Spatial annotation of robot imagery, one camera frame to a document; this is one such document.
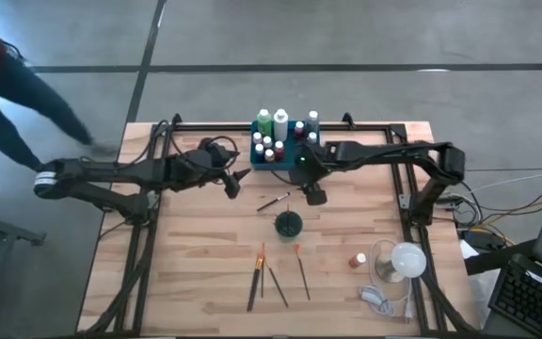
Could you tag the teal plastic cup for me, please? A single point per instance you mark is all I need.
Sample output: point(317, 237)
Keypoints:
point(294, 231)

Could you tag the black paintbrush orange bristles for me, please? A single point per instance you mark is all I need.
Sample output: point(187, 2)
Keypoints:
point(302, 275)

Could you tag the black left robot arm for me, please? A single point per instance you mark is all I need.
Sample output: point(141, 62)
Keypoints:
point(111, 174)

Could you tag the navy blue paint bottle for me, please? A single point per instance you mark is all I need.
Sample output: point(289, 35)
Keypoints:
point(259, 151)

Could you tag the purple paint bottle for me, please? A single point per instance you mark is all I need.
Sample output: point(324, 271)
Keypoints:
point(312, 138)

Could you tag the person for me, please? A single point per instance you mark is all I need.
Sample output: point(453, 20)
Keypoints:
point(17, 89)

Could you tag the crimson paint bottle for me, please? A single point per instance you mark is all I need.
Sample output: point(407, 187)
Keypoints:
point(299, 131)

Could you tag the black table frame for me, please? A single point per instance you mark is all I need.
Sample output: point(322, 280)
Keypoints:
point(233, 127)

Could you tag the black brush silver ferrule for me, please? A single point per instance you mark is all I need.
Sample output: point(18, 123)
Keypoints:
point(271, 203)

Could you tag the thick black paintbrush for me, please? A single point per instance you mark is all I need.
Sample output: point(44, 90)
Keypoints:
point(252, 292)
point(256, 292)

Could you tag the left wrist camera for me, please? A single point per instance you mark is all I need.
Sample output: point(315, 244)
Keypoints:
point(217, 151)

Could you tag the white globe desk lamp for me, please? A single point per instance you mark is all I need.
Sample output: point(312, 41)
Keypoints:
point(408, 260)

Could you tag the teal plastic bin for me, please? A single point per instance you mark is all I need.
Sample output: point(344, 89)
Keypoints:
point(290, 155)

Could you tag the large white bottle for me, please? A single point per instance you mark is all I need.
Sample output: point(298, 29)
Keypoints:
point(281, 127)

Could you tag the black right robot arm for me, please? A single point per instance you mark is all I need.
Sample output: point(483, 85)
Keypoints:
point(393, 153)

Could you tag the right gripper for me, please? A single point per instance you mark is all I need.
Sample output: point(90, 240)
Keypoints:
point(311, 185)

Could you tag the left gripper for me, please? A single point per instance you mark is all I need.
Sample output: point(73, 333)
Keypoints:
point(210, 172)

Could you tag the tall slate teal bottle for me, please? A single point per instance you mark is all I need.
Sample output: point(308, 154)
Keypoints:
point(312, 122)

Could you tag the black frame clamp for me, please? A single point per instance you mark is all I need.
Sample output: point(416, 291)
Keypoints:
point(347, 120)
point(176, 118)

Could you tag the pink paint bottle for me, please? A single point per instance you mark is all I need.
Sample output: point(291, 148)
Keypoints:
point(257, 137)

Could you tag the black metal stand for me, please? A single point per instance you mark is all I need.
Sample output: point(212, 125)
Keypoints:
point(3, 228)

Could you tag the large green paint bottle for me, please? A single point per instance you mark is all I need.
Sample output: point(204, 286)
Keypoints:
point(264, 123)

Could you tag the black keyboard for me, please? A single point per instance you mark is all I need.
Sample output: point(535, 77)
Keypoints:
point(530, 301)

